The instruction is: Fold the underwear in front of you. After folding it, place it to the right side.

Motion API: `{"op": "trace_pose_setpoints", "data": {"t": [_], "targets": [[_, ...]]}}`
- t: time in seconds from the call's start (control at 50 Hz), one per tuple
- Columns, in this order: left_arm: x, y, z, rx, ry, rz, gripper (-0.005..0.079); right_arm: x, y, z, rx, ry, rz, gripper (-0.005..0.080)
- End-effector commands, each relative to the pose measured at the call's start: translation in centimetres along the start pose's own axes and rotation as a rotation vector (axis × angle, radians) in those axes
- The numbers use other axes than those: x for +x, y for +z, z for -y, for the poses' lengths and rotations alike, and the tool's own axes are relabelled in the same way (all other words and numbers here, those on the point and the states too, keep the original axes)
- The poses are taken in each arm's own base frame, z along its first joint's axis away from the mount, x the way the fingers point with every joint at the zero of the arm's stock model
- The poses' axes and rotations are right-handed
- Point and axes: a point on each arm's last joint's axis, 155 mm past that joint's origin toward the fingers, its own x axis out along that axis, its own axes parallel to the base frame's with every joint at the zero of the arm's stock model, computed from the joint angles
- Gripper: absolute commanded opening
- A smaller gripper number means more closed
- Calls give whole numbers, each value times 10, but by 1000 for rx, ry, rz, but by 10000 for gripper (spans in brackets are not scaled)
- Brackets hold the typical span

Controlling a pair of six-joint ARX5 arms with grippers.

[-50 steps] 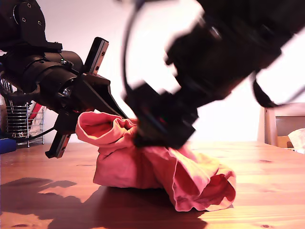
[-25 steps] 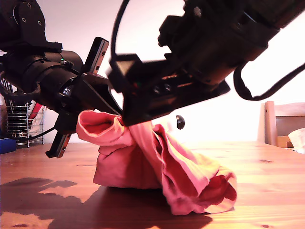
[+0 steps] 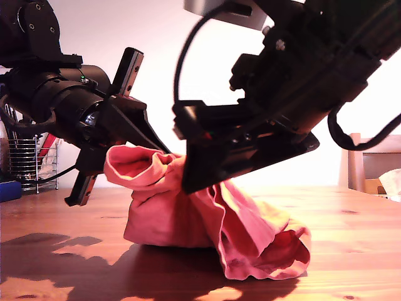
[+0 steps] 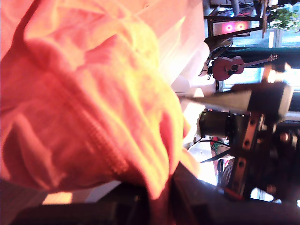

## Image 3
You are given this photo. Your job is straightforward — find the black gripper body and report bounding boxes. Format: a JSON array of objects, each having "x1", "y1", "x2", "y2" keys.
[
  {"x1": 51, "y1": 46, "x2": 145, "y2": 208},
  {"x1": 172, "y1": 46, "x2": 368, "y2": 140}
]

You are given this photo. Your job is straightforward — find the pink underwear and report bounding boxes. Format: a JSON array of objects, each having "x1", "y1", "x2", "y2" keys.
[{"x1": 103, "y1": 145, "x2": 313, "y2": 281}]

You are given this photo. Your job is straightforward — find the red paper chopstick sleeve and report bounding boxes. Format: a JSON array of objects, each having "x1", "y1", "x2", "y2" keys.
[{"x1": 38, "y1": 133, "x2": 59, "y2": 157}]

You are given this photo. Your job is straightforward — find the wooden chair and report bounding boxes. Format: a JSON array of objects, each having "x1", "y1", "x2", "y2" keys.
[{"x1": 338, "y1": 133, "x2": 401, "y2": 195}]

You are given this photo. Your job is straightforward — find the dark blue box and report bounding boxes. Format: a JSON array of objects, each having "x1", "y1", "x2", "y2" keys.
[{"x1": 0, "y1": 181, "x2": 23, "y2": 203}]

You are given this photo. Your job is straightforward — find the white tissue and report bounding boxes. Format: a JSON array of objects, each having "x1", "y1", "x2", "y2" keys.
[{"x1": 378, "y1": 168, "x2": 401, "y2": 201}]

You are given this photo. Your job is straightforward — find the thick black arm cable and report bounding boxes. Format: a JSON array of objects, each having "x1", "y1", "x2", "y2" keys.
[
  {"x1": 0, "y1": 93, "x2": 58, "y2": 130},
  {"x1": 327, "y1": 103, "x2": 401, "y2": 152}
]

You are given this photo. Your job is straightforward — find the black looped wrist cable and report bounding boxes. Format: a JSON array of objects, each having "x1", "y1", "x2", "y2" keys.
[{"x1": 172, "y1": 3, "x2": 228, "y2": 107}]

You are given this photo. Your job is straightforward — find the short black camera cable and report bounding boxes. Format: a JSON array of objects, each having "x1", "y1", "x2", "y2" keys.
[{"x1": 37, "y1": 165, "x2": 78, "y2": 183}]

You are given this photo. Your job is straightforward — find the metal wire utensil holder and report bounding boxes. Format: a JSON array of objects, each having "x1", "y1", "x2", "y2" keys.
[{"x1": 8, "y1": 134, "x2": 60, "y2": 194}]

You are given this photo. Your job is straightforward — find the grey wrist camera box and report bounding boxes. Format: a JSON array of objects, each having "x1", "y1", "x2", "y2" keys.
[{"x1": 184, "y1": 0, "x2": 275, "y2": 32}]

